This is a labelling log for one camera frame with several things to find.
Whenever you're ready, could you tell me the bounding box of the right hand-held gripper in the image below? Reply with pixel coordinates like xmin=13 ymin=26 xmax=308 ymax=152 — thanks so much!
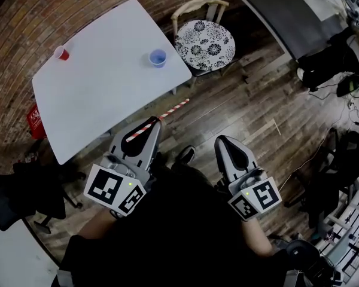
xmin=214 ymin=135 xmax=281 ymax=222

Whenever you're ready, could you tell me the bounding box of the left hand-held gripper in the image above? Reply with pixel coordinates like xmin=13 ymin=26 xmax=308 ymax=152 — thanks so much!
xmin=83 ymin=116 xmax=163 ymax=218

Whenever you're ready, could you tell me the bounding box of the red white striped straw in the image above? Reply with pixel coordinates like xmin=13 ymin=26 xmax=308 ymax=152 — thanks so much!
xmin=125 ymin=97 xmax=190 ymax=144

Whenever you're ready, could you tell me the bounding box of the blue cup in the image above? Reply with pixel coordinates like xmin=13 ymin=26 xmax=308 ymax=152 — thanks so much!
xmin=148 ymin=48 xmax=168 ymax=69

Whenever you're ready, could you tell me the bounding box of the person's right forearm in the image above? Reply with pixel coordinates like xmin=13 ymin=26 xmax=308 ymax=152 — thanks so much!
xmin=242 ymin=218 xmax=273 ymax=257

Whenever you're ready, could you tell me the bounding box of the person's left forearm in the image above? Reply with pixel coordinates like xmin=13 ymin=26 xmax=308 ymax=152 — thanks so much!
xmin=77 ymin=209 xmax=120 ymax=245

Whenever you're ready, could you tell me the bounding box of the red plastic cup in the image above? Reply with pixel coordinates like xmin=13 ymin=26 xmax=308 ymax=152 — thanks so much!
xmin=53 ymin=45 xmax=71 ymax=62

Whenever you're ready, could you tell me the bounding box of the person's black shoe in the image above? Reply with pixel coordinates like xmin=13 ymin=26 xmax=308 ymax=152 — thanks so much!
xmin=175 ymin=145 xmax=197 ymax=164

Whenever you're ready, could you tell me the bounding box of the white rectangular table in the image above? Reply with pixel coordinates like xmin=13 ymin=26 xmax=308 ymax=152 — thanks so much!
xmin=31 ymin=0 xmax=193 ymax=166

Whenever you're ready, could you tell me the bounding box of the person's black clothing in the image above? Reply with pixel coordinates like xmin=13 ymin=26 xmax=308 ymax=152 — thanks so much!
xmin=58 ymin=163 xmax=291 ymax=287

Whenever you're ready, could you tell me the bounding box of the red box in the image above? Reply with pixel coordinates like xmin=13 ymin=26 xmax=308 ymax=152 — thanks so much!
xmin=26 ymin=103 xmax=47 ymax=139

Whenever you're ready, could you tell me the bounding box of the black mesh office chair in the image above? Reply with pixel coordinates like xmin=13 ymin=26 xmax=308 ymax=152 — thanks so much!
xmin=299 ymin=127 xmax=359 ymax=230

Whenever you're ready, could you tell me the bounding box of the black round stool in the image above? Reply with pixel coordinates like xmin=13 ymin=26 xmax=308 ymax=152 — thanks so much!
xmin=284 ymin=239 xmax=321 ymax=268

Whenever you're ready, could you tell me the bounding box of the white equipment rack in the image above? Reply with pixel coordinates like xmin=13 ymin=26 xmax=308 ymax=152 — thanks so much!
xmin=317 ymin=181 xmax=359 ymax=287

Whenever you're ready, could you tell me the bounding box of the dark grey table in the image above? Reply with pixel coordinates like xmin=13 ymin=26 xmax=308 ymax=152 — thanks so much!
xmin=211 ymin=0 xmax=348 ymax=61

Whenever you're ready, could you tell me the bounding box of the wooden chair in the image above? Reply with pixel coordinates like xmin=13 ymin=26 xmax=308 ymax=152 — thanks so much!
xmin=171 ymin=0 xmax=240 ymax=89

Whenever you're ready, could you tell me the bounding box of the white round table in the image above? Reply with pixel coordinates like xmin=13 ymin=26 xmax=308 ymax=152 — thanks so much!
xmin=0 ymin=219 xmax=62 ymax=287

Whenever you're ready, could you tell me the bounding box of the white floor cable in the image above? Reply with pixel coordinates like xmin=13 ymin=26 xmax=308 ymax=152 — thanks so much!
xmin=278 ymin=127 xmax=337 ymax=191

